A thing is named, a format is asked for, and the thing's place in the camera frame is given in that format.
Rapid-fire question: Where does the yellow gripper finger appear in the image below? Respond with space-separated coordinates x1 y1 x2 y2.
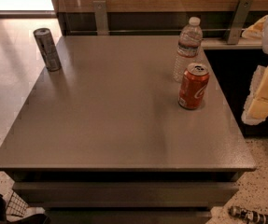
241 65 268 125
242 15 267 39

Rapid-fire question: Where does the red coke can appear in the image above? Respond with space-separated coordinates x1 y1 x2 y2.
178 63 209 109

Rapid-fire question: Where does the silver redbull can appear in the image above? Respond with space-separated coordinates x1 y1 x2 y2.
34 28 62 72

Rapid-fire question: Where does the clear plastic water bottle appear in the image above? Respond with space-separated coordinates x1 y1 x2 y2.
173 17 203 83

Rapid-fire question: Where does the black white striped cylinder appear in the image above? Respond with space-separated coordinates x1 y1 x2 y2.
229 206 268 224

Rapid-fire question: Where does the grey cabinet with drawers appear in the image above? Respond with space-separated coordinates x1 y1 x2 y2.
0 36 256 224

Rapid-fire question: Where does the black object on floor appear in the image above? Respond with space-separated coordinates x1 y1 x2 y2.
0 192 51 224

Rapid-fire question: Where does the right metal bracket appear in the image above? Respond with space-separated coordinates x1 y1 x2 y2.
225 0 253 45

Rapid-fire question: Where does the metal bracket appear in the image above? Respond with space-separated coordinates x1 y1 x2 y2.
225 0 253 45
93 0 109 35

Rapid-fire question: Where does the left metal bracket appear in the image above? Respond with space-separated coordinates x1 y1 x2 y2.
93 0 109 35

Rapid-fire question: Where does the black wire basket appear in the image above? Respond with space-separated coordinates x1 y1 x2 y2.
6 190 28 217

